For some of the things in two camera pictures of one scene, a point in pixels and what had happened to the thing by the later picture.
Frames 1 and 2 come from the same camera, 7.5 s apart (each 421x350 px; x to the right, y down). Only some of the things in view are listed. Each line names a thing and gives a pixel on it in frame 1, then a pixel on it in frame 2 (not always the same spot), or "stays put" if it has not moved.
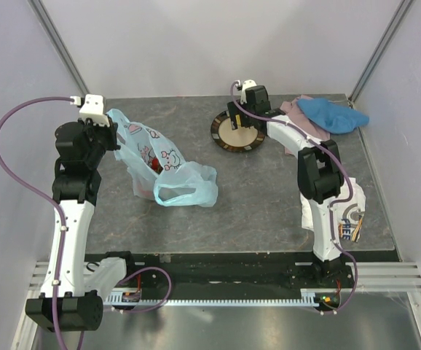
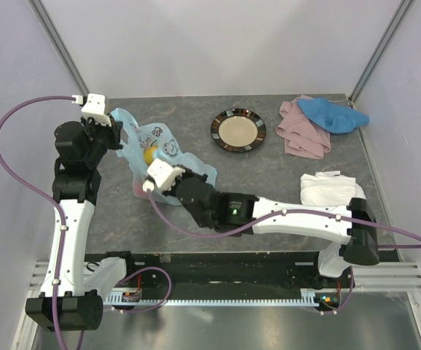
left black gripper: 111,130 stays put
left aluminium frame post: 59,45 stays put
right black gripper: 234,111 → 172,189
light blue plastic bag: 155,165 stays put
